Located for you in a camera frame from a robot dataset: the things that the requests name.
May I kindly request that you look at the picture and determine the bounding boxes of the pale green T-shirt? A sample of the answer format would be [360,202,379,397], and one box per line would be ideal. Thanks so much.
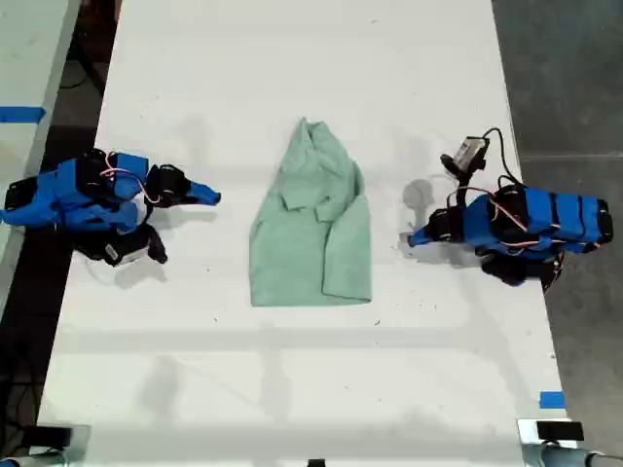
[248,116,375,308]

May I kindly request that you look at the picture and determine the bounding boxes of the long blue tape strip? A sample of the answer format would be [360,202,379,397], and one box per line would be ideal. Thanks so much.
[0,105,48,125]

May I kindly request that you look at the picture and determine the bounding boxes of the pale side table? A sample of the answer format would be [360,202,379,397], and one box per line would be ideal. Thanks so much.
[0,0,82,312]

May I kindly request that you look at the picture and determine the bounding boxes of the small blue tape piece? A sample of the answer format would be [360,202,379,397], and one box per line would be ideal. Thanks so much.
[538,390,568,411]

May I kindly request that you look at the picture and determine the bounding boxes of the small black box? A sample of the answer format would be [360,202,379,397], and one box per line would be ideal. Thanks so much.
[33,425,74,449]
[535,420,585,443]

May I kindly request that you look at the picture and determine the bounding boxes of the short black camera stalk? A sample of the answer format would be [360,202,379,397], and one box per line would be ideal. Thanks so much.
[439,153,472,190]
[143,225,169,266]

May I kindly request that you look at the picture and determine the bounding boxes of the red white arm wire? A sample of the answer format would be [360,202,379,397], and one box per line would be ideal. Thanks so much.
[98,152,165,206]
[486,192,554,257]

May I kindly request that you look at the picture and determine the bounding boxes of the black camera box silver face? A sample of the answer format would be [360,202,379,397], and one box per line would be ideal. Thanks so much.
[455,136,489,174]

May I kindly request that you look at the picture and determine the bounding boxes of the black camera box white label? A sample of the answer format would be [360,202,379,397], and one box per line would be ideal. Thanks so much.
[80,232,150,269]

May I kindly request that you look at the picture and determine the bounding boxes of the silver metal bracket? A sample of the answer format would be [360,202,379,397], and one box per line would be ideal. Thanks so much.
[516,417,585,447]

